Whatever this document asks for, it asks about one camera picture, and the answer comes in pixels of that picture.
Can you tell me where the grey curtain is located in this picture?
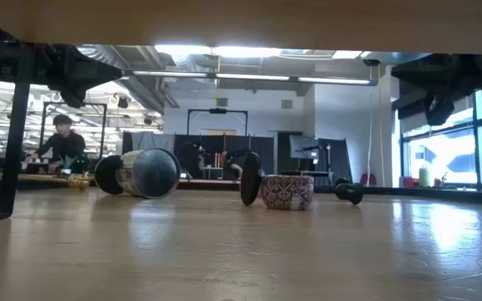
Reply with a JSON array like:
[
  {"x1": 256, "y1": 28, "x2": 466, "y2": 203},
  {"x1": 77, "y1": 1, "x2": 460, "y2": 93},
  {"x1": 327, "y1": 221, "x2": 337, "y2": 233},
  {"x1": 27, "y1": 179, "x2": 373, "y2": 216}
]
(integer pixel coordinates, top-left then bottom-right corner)
[{"x1": 130, "y1": 131, "x2": 176, "y2": 154}]

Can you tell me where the black gantry frame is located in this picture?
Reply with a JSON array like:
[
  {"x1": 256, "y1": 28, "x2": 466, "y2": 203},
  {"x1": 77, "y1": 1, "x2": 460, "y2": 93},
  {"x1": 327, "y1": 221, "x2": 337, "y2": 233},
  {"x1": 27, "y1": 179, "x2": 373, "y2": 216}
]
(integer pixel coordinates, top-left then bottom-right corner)
[
  {"x1": 186, "y1": 107, "x2": 249, "y2": 137},
  {"x1": 38, "y1": 101, "x2": 108, "y2": 162}
]

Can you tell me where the purple ball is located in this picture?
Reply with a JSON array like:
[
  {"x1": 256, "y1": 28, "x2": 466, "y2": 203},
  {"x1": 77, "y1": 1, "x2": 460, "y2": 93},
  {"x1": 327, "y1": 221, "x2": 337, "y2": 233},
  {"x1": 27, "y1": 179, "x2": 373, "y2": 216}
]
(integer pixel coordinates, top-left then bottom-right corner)
[{"x1": 259, "y1": 174, "x2": 315, "y2": 212}]

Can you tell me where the raised wooden shelf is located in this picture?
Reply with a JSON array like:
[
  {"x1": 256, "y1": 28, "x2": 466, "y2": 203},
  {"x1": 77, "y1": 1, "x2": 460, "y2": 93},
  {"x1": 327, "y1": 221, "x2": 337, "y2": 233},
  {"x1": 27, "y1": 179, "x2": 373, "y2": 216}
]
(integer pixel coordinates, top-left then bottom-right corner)
[{"x1": 0, "y1": 0, "x2": 482, "y2": 55}]

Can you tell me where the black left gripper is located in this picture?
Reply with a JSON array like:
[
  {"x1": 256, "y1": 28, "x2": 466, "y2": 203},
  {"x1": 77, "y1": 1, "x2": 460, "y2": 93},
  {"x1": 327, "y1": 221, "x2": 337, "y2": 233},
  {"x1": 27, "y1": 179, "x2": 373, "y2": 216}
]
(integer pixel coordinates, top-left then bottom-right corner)
[{"x1": 31, "y1": 41, "x2": 123, "y2": 110}]

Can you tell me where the black curtain partition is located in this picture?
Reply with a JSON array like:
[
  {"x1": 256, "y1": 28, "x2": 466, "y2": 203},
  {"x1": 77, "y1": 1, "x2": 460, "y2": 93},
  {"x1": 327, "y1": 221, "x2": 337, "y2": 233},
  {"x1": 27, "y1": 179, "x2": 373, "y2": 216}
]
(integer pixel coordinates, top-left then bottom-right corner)
[
  {"x1": 277, "y1": 131, "x2": 354, "y2": 184},
  {"x1": 173, "y1": 132, "x2": 275, "y2": 181}
]

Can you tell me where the person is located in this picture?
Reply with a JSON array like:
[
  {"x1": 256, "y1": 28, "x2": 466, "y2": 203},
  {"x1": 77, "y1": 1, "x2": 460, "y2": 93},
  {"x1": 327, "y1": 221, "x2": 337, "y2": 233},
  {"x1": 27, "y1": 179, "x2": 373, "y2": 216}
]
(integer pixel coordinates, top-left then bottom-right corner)
[
  {"x1": 218, "y1": 149, "x2": 246, "y2": 181},
  {"x1": 25, "y1": 113, "x2": 88, "y2": 176}
]

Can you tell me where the black shelf support bracket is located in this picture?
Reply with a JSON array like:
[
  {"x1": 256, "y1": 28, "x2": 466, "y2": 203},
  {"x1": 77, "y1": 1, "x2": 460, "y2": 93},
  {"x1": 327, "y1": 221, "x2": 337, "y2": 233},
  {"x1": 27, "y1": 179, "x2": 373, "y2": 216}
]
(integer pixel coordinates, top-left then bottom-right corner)
[{"x1": 0, "y1": 41, "x2": 32, "y2": 225}]

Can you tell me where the silver ventilation duct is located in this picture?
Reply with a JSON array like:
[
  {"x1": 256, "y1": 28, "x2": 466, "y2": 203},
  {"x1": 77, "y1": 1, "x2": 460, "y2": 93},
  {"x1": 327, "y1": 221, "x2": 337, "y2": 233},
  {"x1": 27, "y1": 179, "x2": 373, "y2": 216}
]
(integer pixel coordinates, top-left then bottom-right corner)
[{"x1": 75, "y1": 44, "x2": 179, "y2": 115}]

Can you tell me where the black table frame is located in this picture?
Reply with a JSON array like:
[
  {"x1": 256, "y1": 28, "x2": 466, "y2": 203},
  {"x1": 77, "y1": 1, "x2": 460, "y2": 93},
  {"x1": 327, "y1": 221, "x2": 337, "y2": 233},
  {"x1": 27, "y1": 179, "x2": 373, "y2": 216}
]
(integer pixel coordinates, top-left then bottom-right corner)
[{"x1": 0, "y1": 177, "x2": 482, "y2": 207}]

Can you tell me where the ceiling strip light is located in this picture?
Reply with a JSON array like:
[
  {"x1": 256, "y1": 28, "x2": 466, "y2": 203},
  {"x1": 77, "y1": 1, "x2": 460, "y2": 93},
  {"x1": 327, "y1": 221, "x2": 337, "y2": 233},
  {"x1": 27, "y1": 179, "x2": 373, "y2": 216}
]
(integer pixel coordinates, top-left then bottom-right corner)
[
  {"x1": 131, "y1": 69, "x2": 208, "y2": 79},
  {"x1": 297, "y1": 76, "x2": 372, "y2": 86},
  {"x1": 215, "y1": 73, "x2": 291, "y2": 82}
]

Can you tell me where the silver candle tin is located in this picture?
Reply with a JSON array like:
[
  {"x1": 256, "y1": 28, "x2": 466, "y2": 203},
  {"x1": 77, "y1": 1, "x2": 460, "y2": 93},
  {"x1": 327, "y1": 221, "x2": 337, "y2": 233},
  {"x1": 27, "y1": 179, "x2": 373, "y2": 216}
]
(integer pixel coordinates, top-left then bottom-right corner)
[{"x1": 114, "y1": 147, "x2": 182, "y2": 201}]

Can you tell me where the computer monitor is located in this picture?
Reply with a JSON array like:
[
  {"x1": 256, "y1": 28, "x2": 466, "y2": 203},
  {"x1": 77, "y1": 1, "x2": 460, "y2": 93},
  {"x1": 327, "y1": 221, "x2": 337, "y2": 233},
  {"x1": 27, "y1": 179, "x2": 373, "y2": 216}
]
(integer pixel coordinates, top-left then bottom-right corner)
[{"x1": 289, "y1": 134, "x2": 321, "y2": 161}]

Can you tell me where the green bottle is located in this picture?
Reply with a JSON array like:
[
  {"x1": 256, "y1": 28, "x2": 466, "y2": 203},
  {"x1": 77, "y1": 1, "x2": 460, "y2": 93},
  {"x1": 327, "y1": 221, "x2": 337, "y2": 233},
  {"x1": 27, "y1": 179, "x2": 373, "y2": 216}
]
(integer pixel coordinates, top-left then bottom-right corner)
[{"x1": 418, "y1": 165, "x2": 433, "y2": 188}]

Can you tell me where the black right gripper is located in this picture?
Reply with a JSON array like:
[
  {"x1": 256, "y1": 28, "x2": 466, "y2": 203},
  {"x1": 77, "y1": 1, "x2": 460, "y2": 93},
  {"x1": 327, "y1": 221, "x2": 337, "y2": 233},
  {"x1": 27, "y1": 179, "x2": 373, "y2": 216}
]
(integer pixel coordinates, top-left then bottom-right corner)
[{"x1": 391, "y1": 54, "x2": 482, "y2": 126}]

